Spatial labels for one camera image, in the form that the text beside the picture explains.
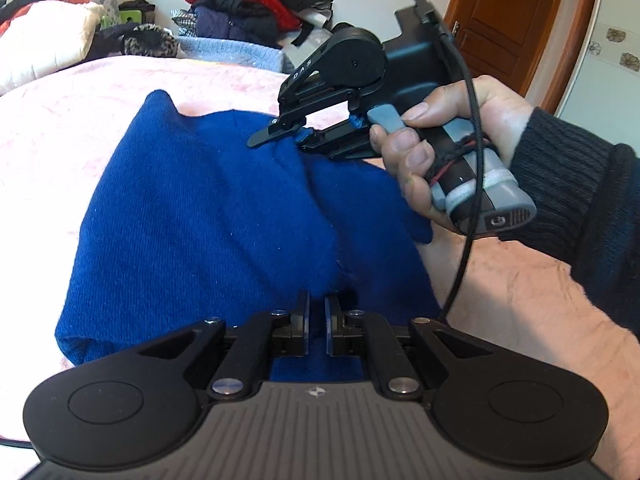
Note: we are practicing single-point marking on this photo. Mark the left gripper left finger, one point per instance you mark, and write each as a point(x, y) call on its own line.
point(248, 351)

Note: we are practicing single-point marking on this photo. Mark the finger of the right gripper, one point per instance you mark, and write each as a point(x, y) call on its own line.
point(285, 125)
point(342, 141)

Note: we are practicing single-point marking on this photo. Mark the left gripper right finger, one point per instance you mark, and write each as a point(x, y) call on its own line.
point(370, 337)

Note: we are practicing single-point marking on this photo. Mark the blue knit sweater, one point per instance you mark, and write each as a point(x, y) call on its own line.
point(187, 223)

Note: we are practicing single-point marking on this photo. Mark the black sleeved right forearm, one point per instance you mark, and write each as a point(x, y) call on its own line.
point(586, 191)

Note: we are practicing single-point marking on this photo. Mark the dark clothes pile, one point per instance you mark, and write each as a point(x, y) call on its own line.
point(243, 20)

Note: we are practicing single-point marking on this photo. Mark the person right hand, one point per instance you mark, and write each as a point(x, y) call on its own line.
point(504, 115)

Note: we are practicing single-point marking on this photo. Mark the light blue folded blanket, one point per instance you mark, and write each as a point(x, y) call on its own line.
point(234, 52)

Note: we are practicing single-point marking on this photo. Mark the leopard print garment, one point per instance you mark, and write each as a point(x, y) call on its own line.
point(134, 39)

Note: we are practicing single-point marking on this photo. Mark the brown wooden door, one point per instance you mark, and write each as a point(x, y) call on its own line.
point(530, 45)

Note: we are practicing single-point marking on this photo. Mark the green plastic item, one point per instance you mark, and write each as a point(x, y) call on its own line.
point(124, 17)

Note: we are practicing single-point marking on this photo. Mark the pink bed cover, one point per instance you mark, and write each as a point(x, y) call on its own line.
point(59, 132)

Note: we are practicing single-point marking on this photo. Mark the white puffer jacket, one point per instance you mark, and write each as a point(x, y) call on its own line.
point(51, 36)

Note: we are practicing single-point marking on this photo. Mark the floral wardrobe panel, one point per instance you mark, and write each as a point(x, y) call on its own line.
point(603, 94)

